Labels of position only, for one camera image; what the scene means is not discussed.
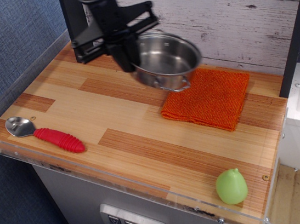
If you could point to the orange knitted cloth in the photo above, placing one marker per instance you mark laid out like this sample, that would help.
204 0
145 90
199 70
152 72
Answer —
214 99

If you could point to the grey toy fridge cabinet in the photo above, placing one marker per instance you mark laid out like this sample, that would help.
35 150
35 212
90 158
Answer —
79 201

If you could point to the dark grey left post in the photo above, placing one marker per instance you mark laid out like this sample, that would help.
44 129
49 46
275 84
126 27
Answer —
76 22

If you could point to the silver metal pot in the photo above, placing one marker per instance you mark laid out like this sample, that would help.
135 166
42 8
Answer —
167 61

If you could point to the clear acrylic table guard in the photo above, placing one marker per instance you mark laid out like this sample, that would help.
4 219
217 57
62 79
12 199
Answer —
130 146

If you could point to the dark grey post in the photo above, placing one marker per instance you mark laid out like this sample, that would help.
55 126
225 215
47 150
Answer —
76 22
292 58

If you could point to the dark grey right post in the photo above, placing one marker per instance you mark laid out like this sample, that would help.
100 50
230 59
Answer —
292 58

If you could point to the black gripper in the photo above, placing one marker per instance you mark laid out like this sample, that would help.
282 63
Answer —
114 31

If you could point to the green plastic pear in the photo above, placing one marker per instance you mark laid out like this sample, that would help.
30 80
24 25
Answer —
231 187

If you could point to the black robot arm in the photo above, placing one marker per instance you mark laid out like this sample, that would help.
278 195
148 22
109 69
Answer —
114 31

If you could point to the red handled metal spoon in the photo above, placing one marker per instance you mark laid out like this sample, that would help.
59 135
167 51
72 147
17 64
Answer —
22 127

